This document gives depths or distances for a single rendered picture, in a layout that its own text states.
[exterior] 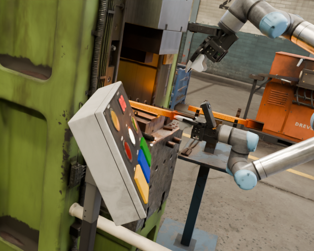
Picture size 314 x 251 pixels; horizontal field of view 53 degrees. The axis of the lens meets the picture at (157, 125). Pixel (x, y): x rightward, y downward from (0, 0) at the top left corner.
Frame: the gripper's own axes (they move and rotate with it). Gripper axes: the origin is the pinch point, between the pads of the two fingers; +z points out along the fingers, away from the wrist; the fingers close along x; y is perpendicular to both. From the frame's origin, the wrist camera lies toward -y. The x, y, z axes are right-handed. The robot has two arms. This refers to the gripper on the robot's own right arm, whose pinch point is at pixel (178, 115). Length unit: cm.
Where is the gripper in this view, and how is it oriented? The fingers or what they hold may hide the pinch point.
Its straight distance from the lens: 139.6
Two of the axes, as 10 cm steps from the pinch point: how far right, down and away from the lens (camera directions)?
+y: -1.6, 9.3, 3.2
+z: -8.9, -2.8, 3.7
